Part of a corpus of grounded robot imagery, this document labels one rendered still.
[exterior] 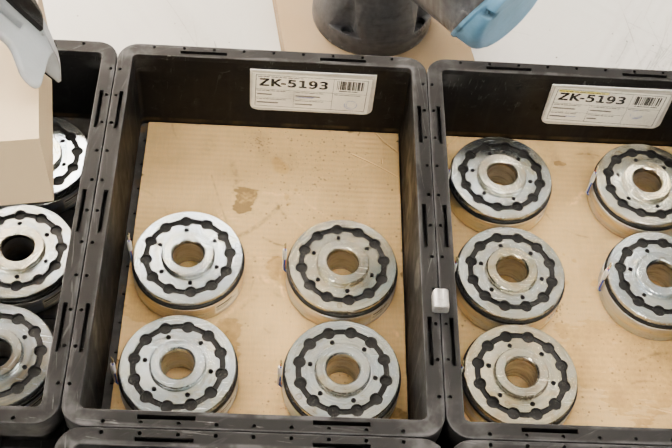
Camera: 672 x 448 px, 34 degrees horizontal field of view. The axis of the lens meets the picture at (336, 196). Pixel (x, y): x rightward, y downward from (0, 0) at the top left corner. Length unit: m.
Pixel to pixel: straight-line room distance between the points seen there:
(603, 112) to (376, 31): 0.32
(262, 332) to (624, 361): 0.34
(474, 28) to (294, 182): 0.25
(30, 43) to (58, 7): 0.67
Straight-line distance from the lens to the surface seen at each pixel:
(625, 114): 1.18
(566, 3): 1.54
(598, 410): 1.05
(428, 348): 0.92
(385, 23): 1.36
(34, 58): 0.81
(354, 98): 1.13
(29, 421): 0.90
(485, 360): 1.01
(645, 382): 1.07
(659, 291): 1.08
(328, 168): 1.14
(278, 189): 1.12
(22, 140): 0.80
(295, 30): 1.40
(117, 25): 1.45
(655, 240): 1.12
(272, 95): 1.13
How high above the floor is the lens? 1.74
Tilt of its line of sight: 54 degrees down
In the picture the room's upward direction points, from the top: 7 degrees clockwise
